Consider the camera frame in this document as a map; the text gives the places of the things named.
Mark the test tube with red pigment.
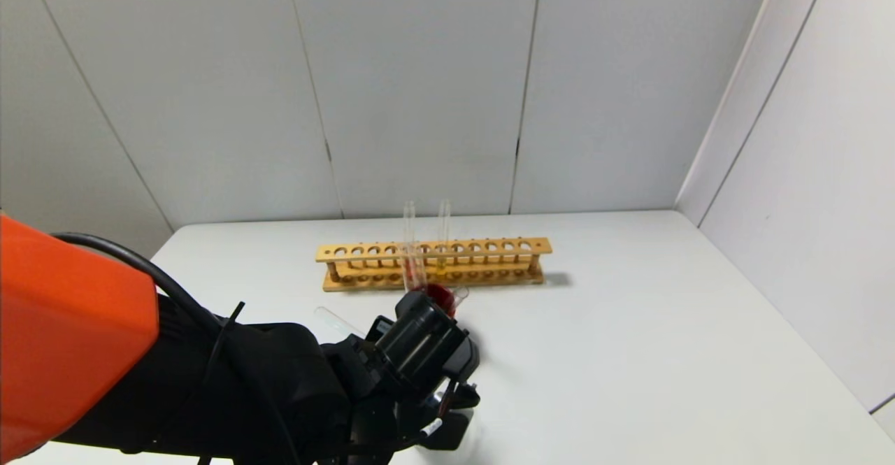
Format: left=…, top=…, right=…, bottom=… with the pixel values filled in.
left=397, top=243, right=429, bottom=294
left=403, top=200, right=417, bottom=281

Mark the test tube with blue pigment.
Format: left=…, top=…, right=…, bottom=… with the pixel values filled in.
left=314, top=306, right=364, bottom=338

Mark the test tube with yellow pigment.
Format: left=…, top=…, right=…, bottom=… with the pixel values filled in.
left=437, top=199, right=452, bottom=277

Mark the wooden test tube rack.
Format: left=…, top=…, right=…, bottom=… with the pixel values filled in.
left=315, top=237, right=553, bottom=292

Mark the dark red plastic cup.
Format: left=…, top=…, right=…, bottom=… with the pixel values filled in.
left=420, top=284, right=457, bottom=319

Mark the thin camera cable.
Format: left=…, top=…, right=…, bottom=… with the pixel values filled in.
left=392, top=381, right=483, bottom=452

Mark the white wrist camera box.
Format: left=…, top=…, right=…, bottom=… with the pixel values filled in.
left=420, top=409, right=475, bottom=452

